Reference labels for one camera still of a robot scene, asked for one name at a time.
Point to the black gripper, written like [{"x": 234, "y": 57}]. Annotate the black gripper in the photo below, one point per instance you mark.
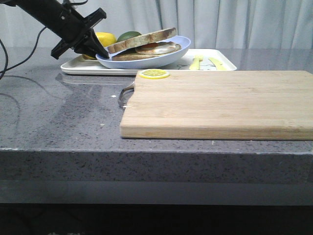
[{"x": 76, "y": 33}]

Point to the bread slice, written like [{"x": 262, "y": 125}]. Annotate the bread slice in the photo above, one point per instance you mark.
[
  {"x": 132, "y": 55},
  {"x": 141, "y": 40}
]

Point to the fried egg toy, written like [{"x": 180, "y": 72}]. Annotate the fried egg toy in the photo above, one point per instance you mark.
[{"x": 158, "y": 48}]

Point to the light blue round plate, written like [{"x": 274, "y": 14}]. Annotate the light blue round plate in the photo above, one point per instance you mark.
[{"x": 149, "y": 63}]

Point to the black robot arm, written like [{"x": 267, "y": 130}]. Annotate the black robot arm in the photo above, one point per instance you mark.
[{"x": 46, "y": 12}]

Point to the white rectangular tray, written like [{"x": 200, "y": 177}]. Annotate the white rectangular tray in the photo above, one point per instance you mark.
[{"x": 80, "y": 66}]

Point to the front yellow lemon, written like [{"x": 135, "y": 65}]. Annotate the front yellow lemon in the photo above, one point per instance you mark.
[{"x": 87, "y": 57}]

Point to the yellow lemon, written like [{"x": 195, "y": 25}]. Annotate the yellow lemon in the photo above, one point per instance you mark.
[
  {"x": 87, "y": 57},
  {"x": 106, "y": 39}
]

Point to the rear yellow lemon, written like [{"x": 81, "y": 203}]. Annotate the rear yellow lemon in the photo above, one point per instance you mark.
[{"x": 106, "y": 39}]

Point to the green lime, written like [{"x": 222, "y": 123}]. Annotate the green lime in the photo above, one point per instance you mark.
[{"x": 128, "y": 35}]

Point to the lemon slice toy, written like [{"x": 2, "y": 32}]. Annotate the lemon slice toy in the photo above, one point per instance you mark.
[{"x": 154, "y": 74}]

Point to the yellow plastic fork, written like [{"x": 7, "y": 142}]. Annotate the yellow plastic fork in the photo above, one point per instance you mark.
[{"x": 196, "y": 62}]

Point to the white curtain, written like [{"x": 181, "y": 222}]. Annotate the white curtain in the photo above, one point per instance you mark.
[{"x": 253, "y": 24}]

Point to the yellow plastic knife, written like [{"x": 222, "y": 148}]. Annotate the yellow plastic knife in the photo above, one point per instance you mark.
[{"x": 218, "y": 64}]

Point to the wooden cutting board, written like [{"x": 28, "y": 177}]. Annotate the wooden cutting board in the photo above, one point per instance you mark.
[{"x": 222, "y": 105}]

